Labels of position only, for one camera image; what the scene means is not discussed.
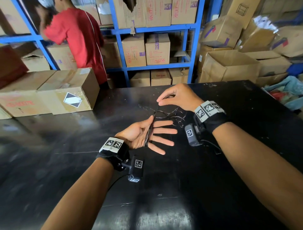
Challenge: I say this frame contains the person's right hand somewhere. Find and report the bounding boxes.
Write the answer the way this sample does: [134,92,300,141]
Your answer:
[157,83,204,112]

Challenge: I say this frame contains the person's left hand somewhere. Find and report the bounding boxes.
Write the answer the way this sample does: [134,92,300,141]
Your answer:
[115,115,178,155]

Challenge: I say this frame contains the thin wire bundle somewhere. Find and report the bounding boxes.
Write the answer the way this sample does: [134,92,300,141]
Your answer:
[138,95,187,147]

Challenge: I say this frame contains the person's left forearm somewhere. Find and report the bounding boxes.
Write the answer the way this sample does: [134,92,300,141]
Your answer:
[41,157,114,230]

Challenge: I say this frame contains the person's right forearm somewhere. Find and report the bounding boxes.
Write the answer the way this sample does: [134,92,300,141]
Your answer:
[212,122,303,230]

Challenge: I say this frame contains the black marker wristband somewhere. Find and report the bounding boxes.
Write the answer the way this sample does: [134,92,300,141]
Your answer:
[193,100,228,133]
[96,137,130,172]

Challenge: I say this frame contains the stack of printed cardboard boxes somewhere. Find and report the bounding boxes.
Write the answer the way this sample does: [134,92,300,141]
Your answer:
[0,0,199,87]

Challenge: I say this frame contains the pile of open cardboard boxes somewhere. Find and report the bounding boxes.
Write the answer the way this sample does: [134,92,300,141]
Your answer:
[197,0,303,88]

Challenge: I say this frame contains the blue metal shelf rack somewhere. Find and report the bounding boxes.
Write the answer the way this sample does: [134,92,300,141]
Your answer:
[0,0,223,88]

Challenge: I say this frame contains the cardboard box with diamond label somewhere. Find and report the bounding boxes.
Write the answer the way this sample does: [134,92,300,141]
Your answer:
[37,68,100,115]

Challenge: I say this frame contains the teal cloth pile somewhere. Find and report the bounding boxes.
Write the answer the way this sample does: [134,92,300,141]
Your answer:
[261,75,303,112]

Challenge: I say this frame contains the cardboard box with red print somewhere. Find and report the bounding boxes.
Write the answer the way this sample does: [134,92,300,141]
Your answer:
[0,70,57,118]

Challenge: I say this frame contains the blue bag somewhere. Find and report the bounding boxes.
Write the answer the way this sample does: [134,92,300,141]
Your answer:
[287,63,303,78]

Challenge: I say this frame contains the plain cardboard box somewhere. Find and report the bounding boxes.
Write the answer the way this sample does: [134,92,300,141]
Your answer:
[0,106,13,120]

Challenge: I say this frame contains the dark brown cardboard box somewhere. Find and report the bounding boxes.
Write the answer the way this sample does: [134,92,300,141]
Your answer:
[0,45,29,89]

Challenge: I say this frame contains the white cap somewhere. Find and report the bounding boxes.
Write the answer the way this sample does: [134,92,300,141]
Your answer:
[37,0,57,9]

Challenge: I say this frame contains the thin black camera cable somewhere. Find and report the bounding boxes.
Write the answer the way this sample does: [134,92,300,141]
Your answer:
[108,174,130,191]
[201,139,223,155]

